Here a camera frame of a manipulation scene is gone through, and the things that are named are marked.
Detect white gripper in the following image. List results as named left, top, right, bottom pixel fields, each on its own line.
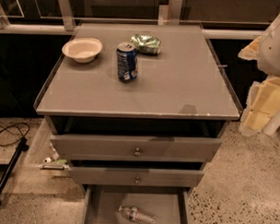
left=238, top=14, right=280, bottom=136

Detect clear plastic water bottle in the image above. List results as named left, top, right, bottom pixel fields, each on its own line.
left=118, top=206, right=156, bottom=224

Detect grey drawer cabinet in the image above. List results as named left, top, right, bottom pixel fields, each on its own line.
left=29, top=19, right=246, bottom=224

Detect grey top drawer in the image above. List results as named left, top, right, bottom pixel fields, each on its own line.
left=51, top=134, right=221, bottom=162

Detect grey drawer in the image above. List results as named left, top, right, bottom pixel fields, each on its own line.
left=69, top=167, right=204, bottom=188
left=51, top=134, right=221, bottom=162
left=83, top=185, right=191, bottom=224

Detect grey bottom drawer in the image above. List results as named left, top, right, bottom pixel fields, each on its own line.
left=83, top=185, right=191, bottom=224

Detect grey middle drawer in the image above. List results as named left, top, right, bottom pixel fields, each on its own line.
left=69, top=167, right=204, bottom=188

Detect white pipe leg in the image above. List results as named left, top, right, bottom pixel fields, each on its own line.
left=262, top=111, right=280, bottom=135

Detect metal window railing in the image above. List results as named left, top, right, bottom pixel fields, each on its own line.
left=0, top=0, right=280, bottom=43

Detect green crumpled chip bag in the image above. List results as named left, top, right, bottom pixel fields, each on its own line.
left=131, top=34, right=161, bottom=55

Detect blue soda can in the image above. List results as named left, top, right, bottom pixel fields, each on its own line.
left=116, top=42, right=138, bottom=82

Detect white paper bowl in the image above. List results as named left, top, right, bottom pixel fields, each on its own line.
left=62, top=38, right=103, bottom=63

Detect clear plastic side bin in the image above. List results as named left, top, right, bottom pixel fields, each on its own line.
left=24, top=120, right=70, bottom=177

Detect black metal floor bar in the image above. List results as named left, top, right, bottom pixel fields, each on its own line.
left=0, top=137, right=29, bottom=203

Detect black cable on floor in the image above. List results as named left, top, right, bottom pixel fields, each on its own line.
left=0, top=117, right=31, bottom=148

